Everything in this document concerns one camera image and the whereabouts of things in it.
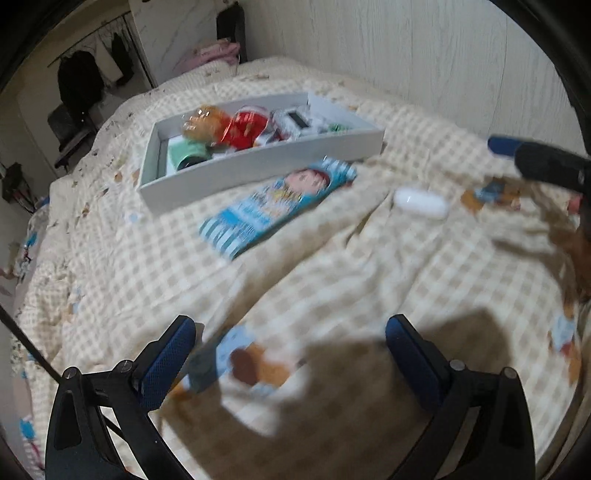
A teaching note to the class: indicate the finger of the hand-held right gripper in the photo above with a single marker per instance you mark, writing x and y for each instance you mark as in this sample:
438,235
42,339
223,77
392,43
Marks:
540,161

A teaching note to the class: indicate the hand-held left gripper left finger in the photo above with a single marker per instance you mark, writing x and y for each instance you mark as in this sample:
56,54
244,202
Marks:
168,360

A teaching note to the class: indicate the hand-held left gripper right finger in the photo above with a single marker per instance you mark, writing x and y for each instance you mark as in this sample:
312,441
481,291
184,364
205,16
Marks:
415,364

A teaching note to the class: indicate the white earbuds case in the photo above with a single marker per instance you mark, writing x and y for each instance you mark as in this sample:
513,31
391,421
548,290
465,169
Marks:
420,201

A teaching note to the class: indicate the blue cartoon snack packet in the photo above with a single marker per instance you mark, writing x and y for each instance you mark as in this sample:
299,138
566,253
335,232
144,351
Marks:
277,203

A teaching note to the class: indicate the green striped snack packet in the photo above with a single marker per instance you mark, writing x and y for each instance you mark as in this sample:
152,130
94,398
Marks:
337,128

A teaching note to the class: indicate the green cream tube black cap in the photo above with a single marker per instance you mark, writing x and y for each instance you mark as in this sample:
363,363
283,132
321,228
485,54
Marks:
187,154

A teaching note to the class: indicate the white cardboard box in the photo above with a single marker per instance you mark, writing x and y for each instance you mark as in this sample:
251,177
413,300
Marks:
258,164

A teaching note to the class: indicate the orange bread packet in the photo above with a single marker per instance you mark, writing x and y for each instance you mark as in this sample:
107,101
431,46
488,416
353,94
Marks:
207,122

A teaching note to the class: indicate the red snack packet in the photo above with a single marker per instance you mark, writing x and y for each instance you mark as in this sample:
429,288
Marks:
244,127

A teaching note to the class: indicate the black and white snack packet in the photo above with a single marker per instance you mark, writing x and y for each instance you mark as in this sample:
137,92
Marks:
291,122

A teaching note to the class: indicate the black hanging bag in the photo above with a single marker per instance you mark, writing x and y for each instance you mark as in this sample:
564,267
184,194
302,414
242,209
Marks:
16,184

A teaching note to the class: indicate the black office chair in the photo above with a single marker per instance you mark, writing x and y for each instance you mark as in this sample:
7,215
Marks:
69,134

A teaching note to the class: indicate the black hanging jacket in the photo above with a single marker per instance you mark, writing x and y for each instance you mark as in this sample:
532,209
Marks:
78,81

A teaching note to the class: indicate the small black hanging garment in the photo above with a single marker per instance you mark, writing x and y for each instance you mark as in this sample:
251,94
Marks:
121,60

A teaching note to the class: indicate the pink folded blankets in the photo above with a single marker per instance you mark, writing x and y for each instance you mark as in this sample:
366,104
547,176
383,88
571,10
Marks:
207,55

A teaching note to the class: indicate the metal clothes rack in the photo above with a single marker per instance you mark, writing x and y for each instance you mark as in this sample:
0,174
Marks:
92,41

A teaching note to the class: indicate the black chair back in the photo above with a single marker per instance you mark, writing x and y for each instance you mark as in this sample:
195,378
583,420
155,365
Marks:
233,30

